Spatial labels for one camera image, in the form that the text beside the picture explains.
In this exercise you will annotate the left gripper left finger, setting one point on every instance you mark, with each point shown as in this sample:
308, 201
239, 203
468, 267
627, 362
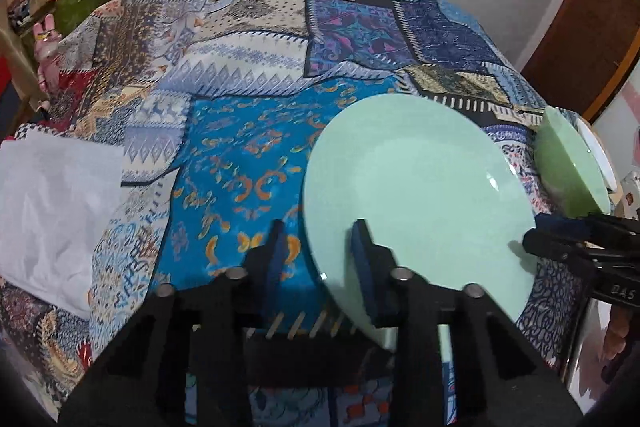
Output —
139, 379

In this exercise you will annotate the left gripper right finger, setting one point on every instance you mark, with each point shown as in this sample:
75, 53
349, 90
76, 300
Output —
500, 379

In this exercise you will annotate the mint green bowl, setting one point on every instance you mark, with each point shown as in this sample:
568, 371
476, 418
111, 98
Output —
567, 169

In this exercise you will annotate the mint green plate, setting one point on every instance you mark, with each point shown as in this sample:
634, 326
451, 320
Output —
431, 186

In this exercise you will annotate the white bowl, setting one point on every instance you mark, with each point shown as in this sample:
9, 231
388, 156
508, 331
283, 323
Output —
598, 152

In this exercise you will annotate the right hand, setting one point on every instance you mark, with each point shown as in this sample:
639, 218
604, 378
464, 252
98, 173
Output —
614, 341

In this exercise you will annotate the white suitcase with stickers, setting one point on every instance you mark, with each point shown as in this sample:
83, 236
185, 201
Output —
629, 204

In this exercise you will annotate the wooden door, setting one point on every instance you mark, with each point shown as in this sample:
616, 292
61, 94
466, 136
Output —
586, 54

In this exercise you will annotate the white folded cloth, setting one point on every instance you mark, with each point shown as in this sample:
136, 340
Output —
57, 195

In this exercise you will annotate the patchwork patterned bed cover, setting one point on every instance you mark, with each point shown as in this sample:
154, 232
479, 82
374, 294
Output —
217, 105

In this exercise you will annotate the pink bunny toy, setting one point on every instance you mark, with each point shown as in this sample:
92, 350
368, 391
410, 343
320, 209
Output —
47, 39

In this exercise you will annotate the green storage box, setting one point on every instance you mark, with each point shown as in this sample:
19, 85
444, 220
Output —
69, 14

